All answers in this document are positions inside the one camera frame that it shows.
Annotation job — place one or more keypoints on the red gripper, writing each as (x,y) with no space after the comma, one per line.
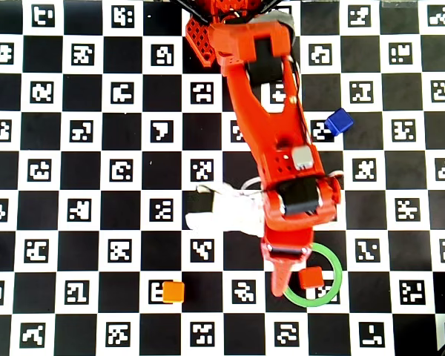
(285,251)

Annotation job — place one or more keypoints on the red cube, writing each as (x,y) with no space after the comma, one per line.
(310,278)

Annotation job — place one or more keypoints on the orange cube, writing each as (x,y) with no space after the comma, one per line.
(173,292)

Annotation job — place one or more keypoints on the blue cube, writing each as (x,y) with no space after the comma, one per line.
(339,121)

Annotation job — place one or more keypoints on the red robot arm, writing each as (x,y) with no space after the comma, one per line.
(244,104)

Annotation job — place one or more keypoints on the small grey square module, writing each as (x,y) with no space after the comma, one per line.
(303,157)

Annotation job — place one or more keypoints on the black white marker board mat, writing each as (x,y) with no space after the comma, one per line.
(96,207)

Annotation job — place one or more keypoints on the black clamp bar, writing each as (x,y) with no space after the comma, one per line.
(193,11)

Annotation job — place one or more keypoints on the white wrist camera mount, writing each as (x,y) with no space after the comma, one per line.
(230,211)

